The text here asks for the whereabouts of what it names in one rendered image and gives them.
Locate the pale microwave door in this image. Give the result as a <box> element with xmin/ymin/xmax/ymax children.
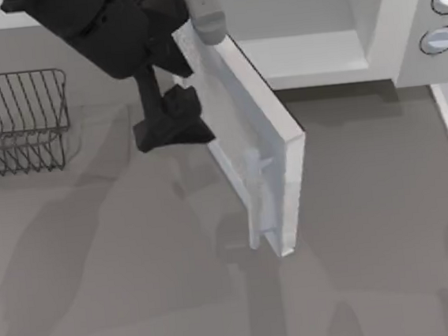
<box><xmin>169</xmin><ymin>9</ymin><xmax>318</xmax><ymax>268</ymax></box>

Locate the pale grey rounded box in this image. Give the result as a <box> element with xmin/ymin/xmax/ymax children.
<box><xmin>183</xmin><ymin>0</ymin><xmax>230</xmax><ymax>48</ymax></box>

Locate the pale microwave oven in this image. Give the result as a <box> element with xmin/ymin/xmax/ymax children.
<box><xmin>207</xmin><ymin>0</ymin><xmax>448</xmax><ymax>107</ymax></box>

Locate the pale door handle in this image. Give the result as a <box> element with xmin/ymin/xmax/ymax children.
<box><xmin>239</xmin><ymin>146</ymin><xmax>283</xmax><ymax>251</ymax></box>

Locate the grey wire rack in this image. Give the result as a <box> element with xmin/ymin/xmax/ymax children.
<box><xmin>0</xmin><ymin>66</ymin><xmax>77</xmax><ymax>178</ymax></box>

